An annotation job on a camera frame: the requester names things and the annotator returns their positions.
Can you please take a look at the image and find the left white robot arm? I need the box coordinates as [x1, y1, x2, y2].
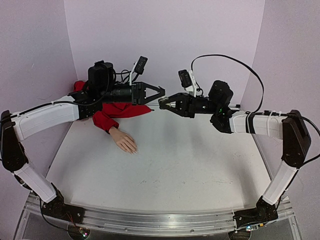
[0, 56, 165, 224]

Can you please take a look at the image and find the yellow nail polish bottle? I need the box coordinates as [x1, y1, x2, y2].
[158, 98, 176, 107]

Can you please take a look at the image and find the aluminium front rail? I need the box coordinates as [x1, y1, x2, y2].
[15, 192, 302, 240]

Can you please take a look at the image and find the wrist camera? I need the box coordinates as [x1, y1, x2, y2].
[178, 69, 199, 97]
[129, 56, 148, 86]

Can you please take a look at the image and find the mannequin hand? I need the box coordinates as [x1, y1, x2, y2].
[109, 126, 138, 154]

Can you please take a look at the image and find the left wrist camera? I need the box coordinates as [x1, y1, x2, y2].
[129, 56, 148, 86]

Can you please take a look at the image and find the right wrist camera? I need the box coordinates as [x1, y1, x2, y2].
[178, 69, 199, 97]

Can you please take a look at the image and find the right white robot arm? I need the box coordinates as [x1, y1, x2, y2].
[158, 80, 311, 229]

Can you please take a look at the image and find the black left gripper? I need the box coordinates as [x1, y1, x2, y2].
[100, 82, 168, 106]

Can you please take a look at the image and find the right black camera cable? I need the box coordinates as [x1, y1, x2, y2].
[190, 54, 266, 112]

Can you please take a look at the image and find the red cloth garment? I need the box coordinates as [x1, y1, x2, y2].
[73, 80, 152, 135]

